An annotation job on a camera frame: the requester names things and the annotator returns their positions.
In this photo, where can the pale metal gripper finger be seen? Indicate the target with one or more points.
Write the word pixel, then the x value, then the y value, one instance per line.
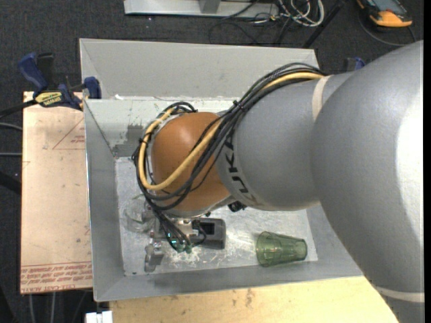
pixel 153 257
pixel 149 218

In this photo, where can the clear glass thing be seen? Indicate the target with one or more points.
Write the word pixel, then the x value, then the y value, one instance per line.
pixel 134 219

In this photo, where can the grey metal bin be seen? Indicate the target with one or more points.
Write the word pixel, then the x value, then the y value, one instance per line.
pixel 104 214

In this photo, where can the green clear glass cup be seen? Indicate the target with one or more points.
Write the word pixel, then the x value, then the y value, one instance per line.
pixel 281 249

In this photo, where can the brown cardboard board, red print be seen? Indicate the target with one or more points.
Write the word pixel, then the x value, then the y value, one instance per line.
pixel 54 194

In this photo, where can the black cylinder on white bracket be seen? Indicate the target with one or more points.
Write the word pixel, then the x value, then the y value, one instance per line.
pixel 236 206

